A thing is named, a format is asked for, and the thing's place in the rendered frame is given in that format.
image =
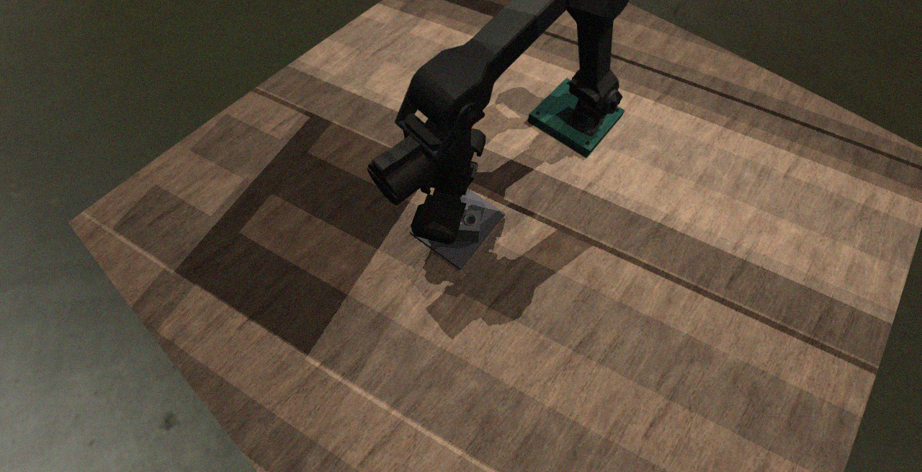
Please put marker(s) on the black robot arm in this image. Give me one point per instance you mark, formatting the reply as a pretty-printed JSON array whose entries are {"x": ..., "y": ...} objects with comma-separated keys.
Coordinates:
[{"x": 453, "y": 88}]

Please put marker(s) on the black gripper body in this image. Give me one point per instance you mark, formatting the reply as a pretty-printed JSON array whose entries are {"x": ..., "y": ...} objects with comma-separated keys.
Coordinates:
[{"x": 440, "y": 222}]

